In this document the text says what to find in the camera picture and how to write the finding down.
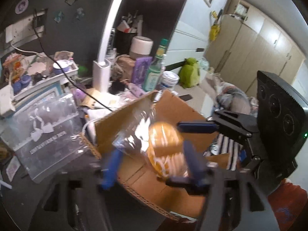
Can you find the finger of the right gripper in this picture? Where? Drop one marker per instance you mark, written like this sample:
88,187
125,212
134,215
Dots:
187,183
197,127

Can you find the green glass bottle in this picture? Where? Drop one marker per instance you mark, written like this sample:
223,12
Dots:
154,70

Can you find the beige wardrobe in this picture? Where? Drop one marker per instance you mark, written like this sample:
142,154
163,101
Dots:
250,41

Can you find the green plush toy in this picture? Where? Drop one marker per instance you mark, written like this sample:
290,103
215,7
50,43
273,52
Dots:
190,73

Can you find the white toilet paper roll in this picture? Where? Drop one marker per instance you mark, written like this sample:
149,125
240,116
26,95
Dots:
140,47

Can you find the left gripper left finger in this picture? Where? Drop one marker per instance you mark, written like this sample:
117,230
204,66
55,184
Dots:
109,173

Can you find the clear plastic zip bag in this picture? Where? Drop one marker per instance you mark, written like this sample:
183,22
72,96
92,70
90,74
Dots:
46,136

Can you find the bagged orange item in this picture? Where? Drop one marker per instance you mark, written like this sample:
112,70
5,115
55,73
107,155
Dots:
159,143

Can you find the brown cardboard box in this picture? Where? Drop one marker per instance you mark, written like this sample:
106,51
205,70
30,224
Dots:
136,176

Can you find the white supplement jar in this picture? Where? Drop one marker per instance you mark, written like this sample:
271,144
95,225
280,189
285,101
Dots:
169,80

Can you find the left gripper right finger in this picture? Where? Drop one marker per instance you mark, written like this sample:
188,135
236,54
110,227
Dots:
197,166

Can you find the white desk lamp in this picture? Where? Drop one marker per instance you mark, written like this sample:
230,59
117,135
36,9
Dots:
159,19

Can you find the purple bowl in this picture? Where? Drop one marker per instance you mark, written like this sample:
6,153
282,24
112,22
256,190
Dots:
61,66

